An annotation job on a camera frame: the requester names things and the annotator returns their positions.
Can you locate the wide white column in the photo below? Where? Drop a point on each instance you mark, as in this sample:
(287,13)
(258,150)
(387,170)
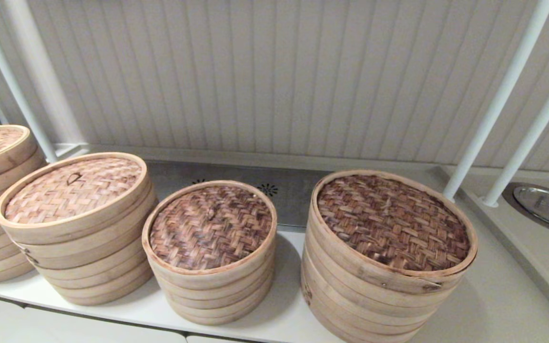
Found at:
(49,85)

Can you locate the round stainless steel lid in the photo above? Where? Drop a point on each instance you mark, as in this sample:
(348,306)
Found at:
(541,202)

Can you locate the large dark woven bamboo lid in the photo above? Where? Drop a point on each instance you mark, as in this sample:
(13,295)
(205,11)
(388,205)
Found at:
(391,221)

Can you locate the light woven steamer lid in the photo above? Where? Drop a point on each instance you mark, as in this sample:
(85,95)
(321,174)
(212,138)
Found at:
(74,190)

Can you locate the large bamboo steamer basket stack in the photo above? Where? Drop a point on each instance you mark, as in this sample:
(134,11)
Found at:
(350,309)

